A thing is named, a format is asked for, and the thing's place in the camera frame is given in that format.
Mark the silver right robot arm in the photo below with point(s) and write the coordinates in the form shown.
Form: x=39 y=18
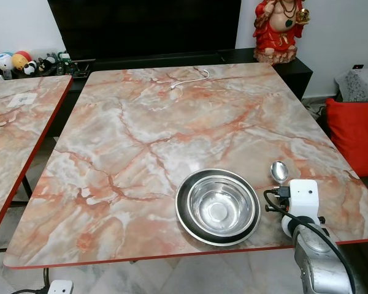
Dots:
x=319 y=263

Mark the stainless steel spoon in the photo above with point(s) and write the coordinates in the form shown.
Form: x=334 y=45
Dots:
x=279 y=171

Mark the stainless steel bowl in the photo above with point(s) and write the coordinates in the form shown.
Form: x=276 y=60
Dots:
x=219 y=205

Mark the dark round metal plate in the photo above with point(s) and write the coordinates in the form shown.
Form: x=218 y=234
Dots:
x=180 y=208

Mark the red cushion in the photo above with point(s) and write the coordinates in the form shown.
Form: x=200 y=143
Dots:
x=356 y=135

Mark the black table leg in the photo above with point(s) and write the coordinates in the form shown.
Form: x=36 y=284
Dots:
x=46 y=277
x=28 y=185

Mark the grey patterned cloth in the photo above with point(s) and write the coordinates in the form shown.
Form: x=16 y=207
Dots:
x=359 y=86

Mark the white floor device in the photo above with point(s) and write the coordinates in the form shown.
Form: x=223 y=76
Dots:
x=61 y=287

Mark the red laughing Buddha statue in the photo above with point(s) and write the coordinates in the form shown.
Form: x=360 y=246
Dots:
x=279 y=37

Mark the white and blue ball plush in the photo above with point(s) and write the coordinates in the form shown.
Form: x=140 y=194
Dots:
x=4 y=60

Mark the small panda plush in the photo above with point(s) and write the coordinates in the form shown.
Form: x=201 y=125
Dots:
x=30 y=67

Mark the red and yellow ball plush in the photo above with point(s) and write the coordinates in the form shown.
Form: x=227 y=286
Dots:
x=21 y=59

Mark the dark plush toy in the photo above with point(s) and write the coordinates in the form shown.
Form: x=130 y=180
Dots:
x=48 y=63

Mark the green small figurine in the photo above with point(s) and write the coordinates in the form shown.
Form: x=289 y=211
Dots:
x=64 y=60

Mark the black flat screen television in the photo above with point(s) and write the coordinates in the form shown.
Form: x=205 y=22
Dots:
x=147 y=27

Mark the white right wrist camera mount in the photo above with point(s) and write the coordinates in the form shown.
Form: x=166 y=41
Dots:
x=305 y=196

